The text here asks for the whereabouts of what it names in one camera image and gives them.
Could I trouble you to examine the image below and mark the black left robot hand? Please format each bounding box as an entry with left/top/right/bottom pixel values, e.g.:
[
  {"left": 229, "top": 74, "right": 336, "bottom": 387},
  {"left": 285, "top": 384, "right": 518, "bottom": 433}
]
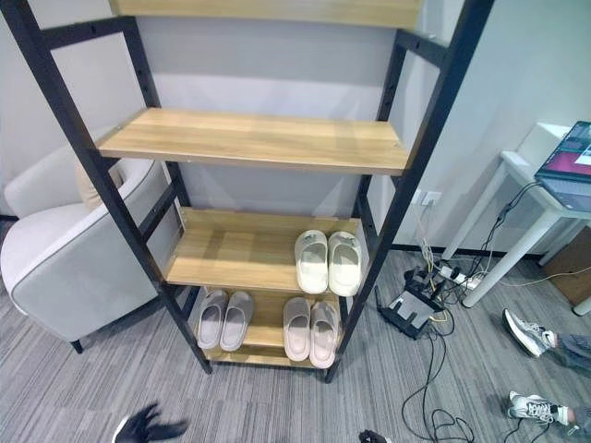
[{"left": 114, "top": 402, "right": 189, "bottom": 443}]

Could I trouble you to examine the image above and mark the wooden rack shelf board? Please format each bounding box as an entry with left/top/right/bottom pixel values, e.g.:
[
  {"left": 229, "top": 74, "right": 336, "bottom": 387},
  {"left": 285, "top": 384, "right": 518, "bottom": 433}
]
[
  {"left": 165, "top": 207, "right": 362, "bottom": 293},
  {"left": 98, "top": 108, "right": 411, "bottom": 177},
  {"left": 197, "top": 285, "right": 348, "bottom": 370},
  {"left": 112, "top": 0, "right": 424, "bottom": 30}
]

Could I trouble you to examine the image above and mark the person's shoe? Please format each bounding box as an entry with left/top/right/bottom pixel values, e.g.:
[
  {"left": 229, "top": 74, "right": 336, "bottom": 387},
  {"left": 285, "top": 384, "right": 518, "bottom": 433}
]
[
  {"left": 501, "top": 307, "right": 562, "bottom": 359},
  {"left": 507, "top": 390, "right": 576, "bottom": 425}
]

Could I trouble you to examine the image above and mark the mauve slipper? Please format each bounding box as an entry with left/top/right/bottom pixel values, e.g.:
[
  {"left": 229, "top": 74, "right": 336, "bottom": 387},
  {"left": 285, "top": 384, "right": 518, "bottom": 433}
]
[
  {"left": 197, "top": 289, "right": 229, "bottom": 351},
  {"left": 308, "top": 300, "right": 340, "bottom": 370},
  {"left": 219, "top": 290, "right": 256, "bottom": 353},
  {"left": 283, "top": 296, "right": 312, "bottom": 362}
]

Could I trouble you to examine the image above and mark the black router box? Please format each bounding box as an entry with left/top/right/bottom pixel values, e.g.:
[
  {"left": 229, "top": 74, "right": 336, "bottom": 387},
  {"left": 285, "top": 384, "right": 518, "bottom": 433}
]
[{"left": 373, "top": 284, "right": 447, "bottom": 341}]

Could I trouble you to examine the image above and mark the cream slipper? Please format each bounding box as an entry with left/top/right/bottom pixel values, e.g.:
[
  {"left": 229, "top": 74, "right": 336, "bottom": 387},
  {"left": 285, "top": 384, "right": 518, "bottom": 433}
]
[
  {"left": 294, "top": 229, "right": 330, "bottom": 293},
  {"left": 327, "top": 231, "right": 362, "bottom": 297}
]

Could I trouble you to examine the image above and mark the white power strip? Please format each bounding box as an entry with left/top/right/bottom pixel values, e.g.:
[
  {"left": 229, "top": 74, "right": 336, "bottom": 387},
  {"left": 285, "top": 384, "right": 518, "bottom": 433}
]
[{"left": 437, "top": 265, "right": 479, "bottom": 291}]

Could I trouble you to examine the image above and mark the light grey armchair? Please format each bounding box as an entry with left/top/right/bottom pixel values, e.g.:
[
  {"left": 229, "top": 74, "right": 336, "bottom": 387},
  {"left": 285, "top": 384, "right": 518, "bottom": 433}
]
[{"left": 0, "top": 143, "right": 182, "bottom": 355}]

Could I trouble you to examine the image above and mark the beige cushion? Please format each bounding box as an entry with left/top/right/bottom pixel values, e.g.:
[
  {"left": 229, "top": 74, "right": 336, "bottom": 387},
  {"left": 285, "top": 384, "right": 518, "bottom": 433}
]
[{"left": 75, "top": 159, "right": 125, "bottom": 211}]

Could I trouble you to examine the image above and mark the brown wooden cabinet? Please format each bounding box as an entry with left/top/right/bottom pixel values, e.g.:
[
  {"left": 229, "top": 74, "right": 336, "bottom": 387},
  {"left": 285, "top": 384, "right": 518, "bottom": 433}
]
[{"left": 543, "top": 228, "right": 591, "bottom": 309}]

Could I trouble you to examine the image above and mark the white side table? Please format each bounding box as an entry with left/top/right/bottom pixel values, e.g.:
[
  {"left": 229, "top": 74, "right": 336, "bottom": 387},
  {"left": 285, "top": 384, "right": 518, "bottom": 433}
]
[{"left": 441, "top": 121, "right": 591, "bottom": 309}]

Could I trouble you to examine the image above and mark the open laptop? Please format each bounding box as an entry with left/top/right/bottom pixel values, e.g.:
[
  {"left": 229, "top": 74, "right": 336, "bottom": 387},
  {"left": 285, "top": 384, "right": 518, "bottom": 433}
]
[{"left": 534, "top": 120, "right": 591, "bottom": 211}]

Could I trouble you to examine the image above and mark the black floor cable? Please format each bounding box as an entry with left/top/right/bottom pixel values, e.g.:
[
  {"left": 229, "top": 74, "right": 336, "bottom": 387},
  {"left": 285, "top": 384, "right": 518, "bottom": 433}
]
[{"left": 401, "top": 317, "right": 523, "bottom": 443}]

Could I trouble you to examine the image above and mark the black laptop cable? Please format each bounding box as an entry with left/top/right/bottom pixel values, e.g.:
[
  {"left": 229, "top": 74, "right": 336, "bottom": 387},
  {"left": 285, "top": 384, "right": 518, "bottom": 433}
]
[{"left": 479, "top": 180, "right": 542, "bottom": 278}]

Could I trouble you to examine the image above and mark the white wall socket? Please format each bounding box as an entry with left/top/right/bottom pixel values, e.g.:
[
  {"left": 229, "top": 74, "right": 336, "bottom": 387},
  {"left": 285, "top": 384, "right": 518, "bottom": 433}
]
[{"left": 412, "top": 188, "right": 445, "bottom": 208}]

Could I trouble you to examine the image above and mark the black metal shoe rack frame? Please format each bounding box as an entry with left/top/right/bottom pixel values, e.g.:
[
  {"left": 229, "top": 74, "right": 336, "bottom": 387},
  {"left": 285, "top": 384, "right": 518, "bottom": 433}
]
[{"left": 0, "top": 0, "right": 496, "bottom": 384}]

